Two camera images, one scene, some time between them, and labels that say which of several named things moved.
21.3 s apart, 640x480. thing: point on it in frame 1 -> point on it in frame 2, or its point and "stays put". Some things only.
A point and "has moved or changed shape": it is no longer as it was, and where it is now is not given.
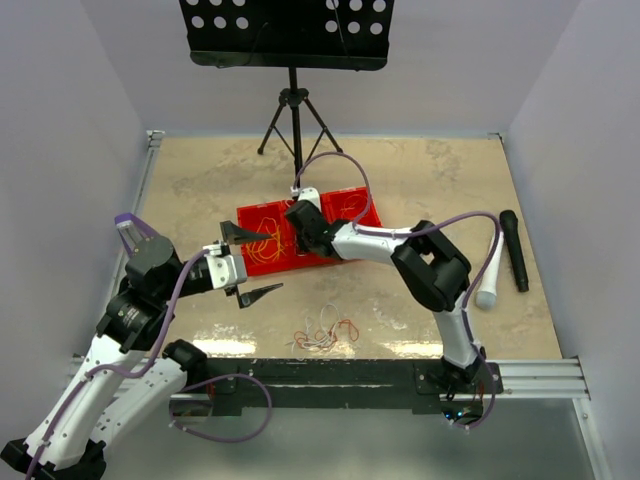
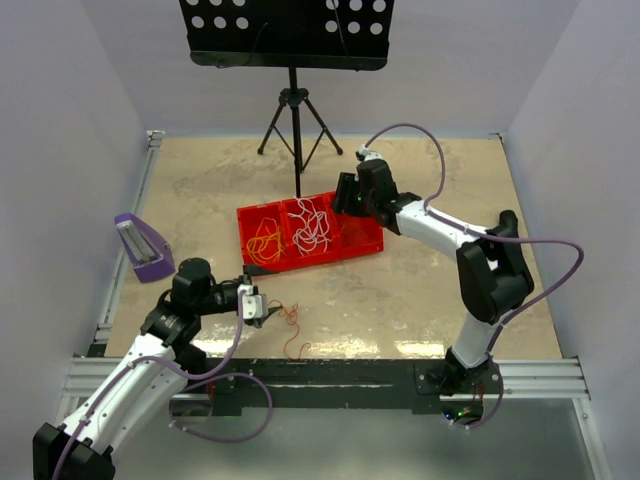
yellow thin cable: [270, 249] stays put
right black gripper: [303, 244] -> [348, 183]
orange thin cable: [341, 321] -> [298, 328]
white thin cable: [329, 320] has moved or changed shape
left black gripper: [234, 235] -> [252, 270]
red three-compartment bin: [282, 250] stays put
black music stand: [343, 35] stays put
